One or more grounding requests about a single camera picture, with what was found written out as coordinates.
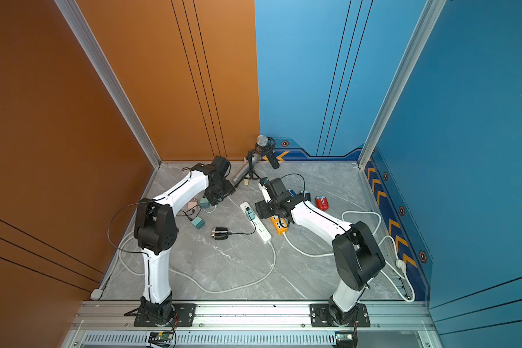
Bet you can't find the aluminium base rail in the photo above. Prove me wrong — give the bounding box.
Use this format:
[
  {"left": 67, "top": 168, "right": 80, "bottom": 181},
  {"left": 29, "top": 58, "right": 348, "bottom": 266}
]
[{"left": 62, "top": 300, "right": 442, "bottom": 347}]

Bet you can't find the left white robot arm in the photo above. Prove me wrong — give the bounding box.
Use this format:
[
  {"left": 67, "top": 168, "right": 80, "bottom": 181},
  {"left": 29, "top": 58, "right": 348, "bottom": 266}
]
[{"left": 134, "top": 156, "right": 235, "bottom": 326}]

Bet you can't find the black tripod stand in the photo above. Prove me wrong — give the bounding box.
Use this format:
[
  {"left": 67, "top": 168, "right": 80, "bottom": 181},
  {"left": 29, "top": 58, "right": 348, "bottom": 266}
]
[{"left": 244, "top": 150, "right": 261, "bottom": 180}]

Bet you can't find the black cable black shaver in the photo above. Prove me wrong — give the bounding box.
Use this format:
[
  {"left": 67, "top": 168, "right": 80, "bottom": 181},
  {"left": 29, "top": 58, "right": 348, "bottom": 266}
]
[{"left": 229, "top": 220, "right": 257, "bottom": 236}]

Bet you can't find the pink charger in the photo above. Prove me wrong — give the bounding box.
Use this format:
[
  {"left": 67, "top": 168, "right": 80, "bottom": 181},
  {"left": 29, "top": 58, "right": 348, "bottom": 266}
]
[{"left": 187, "top": 200, "right": 198, "bottom": 210}]

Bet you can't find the teal charger white strip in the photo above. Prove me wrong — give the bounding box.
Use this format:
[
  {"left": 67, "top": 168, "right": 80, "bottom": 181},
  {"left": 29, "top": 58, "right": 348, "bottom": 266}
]
[
  {"left": 246, "top": 209, "right": 256, "bottom": 220},
  {"left": 191, "top": 217, "right": 205, "bottom": 229}
]

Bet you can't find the yellow power strip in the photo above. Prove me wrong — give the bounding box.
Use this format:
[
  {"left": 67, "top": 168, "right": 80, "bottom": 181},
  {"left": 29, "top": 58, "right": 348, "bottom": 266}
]
[{"left": 271, "top": 215, "right": 289, "bottom": 235}]

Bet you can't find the yellow strip white cable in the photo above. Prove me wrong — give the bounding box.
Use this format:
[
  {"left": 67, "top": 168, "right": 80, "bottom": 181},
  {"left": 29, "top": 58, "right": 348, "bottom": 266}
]
[{"left": 282, "top": 210, "right": 416, "bottom": 303}]

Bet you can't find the white power strip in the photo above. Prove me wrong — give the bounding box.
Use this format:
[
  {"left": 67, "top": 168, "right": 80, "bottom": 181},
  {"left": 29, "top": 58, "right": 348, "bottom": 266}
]
[{"left": 239, "top": 202, "right": 272, "bottom": 244}]

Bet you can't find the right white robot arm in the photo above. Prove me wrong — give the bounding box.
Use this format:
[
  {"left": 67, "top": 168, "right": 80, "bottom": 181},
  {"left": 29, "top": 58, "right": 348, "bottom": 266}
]
[{"left": 255, "top": 178, "right": 386, "bottom": 326}]

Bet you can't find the white strip power cable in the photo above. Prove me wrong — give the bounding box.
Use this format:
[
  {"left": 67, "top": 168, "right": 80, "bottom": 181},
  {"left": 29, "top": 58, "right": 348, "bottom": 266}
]
[{"left": 90, "top": 236, "right": 277, "bottom": 301}]

